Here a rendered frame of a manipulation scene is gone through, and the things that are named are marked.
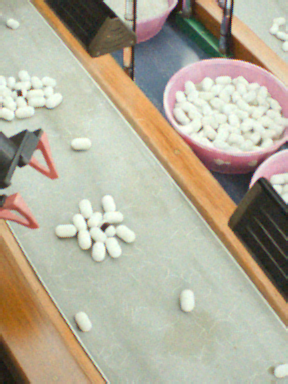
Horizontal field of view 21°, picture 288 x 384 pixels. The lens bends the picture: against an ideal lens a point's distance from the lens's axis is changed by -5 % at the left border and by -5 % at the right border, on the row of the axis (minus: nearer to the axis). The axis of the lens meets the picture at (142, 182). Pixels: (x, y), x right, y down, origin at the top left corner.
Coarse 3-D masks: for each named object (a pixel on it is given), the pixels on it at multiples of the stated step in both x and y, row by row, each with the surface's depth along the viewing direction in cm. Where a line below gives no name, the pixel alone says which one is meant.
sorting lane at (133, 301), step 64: (0, 0) 175; (0, 64) 159; (64, 64) 158; (0, 128) 146; (64, 128) 146; (128, 128) 147; (0, 192) 136; (64, 192) 137; (128, 192) 137; (64, 256) 128; (128, 256) 128; (192, 256) 129; (128, 320) 120; (192, 320) 120; (256, 320) 120
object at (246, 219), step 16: (256, 192) 91; (272, 192) 89; (240, 208) 92; (256, 208) 91; (272, 208) 89; (240, 224) 92; (256, 224) 91; (272, 224) 89; (240, 240) 93; (256, 240) 90; (272, 240) 89; (256, 256) 90; (272, 256) 89; (272, 272) 88
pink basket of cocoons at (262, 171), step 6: (282, 150) 140; (270, 156) 139; (276, 156) 140; (282, 156) 141; (264, 162) 138; (270, 162) 139; (276, 162) 141; (282, 162) 141; (258, 168) 137; (264, 168) 138; (270, 168) 140; (282, 168) 142; (258, 174) 137; (264, 174) 139; (270, 174) 141; (276, 174) 142; (252, 180) 135
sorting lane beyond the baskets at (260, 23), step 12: (240, 0) 176; (252, 0) 177; (264, 0) 177; (276, 0) 178; (240, 12) 173; (252, 12) 173; (264, 12) 174; (276, 12) 174; (252, 24) 170; (264, 24) 170; (264, 36) 167; (276, 48) 165
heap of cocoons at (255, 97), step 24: (192, 96) 152; (216, 96) 155; (240, 96) 155; (264, 96) 154; (192, 120) 150; (216, 120) 149; (240, 120) 151; (264, 120) 149; (216, 144) 145; (240, 144) 145; (264, 144) 145
